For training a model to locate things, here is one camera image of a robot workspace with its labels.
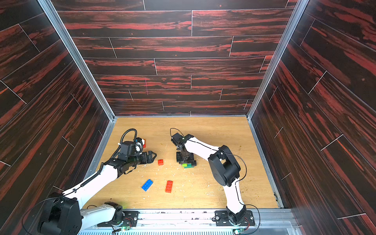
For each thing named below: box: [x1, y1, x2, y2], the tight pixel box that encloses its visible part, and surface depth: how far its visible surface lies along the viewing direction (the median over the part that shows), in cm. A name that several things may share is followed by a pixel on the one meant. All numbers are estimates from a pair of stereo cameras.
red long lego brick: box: [165, 180, 174, 194], surface depth 85 cm
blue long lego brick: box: [141, 178, 154, 192], surface depth 86 cm
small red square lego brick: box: [157, 159, 165, 166], surface depth 95 cm
